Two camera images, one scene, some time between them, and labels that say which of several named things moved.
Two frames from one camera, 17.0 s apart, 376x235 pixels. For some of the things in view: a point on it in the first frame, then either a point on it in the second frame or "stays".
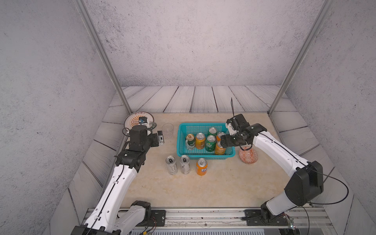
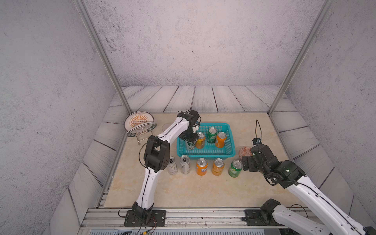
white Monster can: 185,166 stays
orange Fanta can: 201,166 stays
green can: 210,143 to 235,169
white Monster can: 172,164 stays
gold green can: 190,142 stays
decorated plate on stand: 132,119 stays
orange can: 200,140 stays
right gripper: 228,143 to 250,160
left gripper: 155,142 to 192,140
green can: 212,131 stays
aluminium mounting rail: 230,218 stays
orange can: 219,150 to 218,166
